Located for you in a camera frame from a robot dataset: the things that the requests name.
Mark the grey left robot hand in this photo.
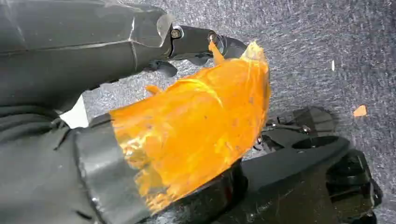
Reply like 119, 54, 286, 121
0, 0, 272, 224

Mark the small orange scrap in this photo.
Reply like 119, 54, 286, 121
353, 105, 368, 118

